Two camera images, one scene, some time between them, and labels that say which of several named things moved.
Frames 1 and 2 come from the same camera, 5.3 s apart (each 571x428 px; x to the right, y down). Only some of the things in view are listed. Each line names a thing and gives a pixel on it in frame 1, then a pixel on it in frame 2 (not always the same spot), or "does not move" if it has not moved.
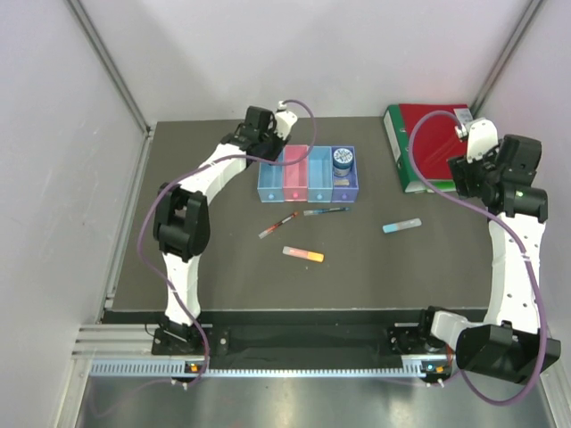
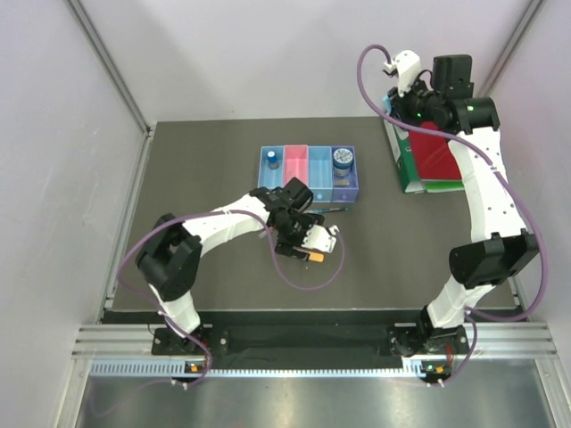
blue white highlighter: x=401 y=226 to x=387 y=104
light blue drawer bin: x=319 y=174 does not move
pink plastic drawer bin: x=295 y=175 does not move
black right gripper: x=462 y=172 to x=398 y=102
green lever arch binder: x=400 y=149 does not move
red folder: x=434 y=138 does not move
